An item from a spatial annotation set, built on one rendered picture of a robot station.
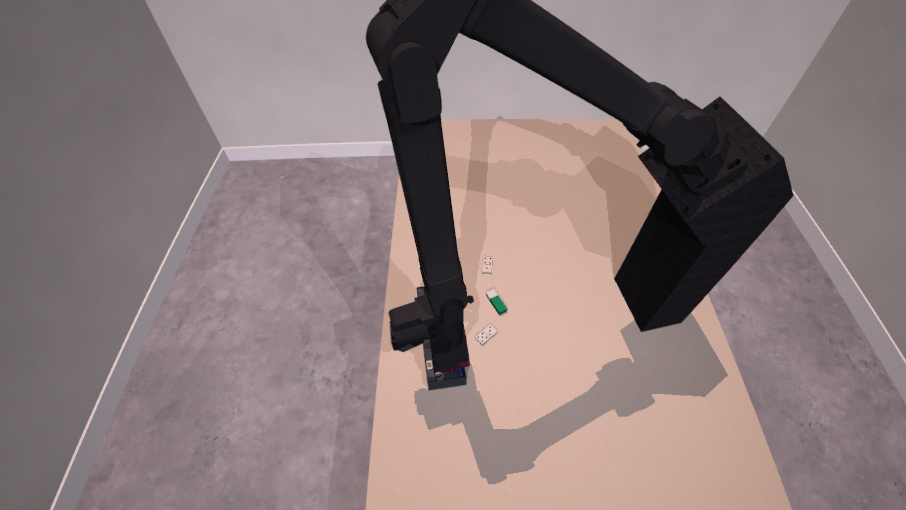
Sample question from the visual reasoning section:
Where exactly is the green and white eraser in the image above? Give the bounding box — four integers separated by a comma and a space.
486, 289, 507, 315

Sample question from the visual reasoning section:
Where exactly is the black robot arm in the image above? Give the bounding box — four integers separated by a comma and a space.
366, 0, 748, 354

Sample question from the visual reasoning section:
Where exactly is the black rack of bins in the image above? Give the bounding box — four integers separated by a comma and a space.
416, 286, 467, 390

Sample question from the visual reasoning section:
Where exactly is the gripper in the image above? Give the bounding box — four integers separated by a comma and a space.
432, 323, 470, 372

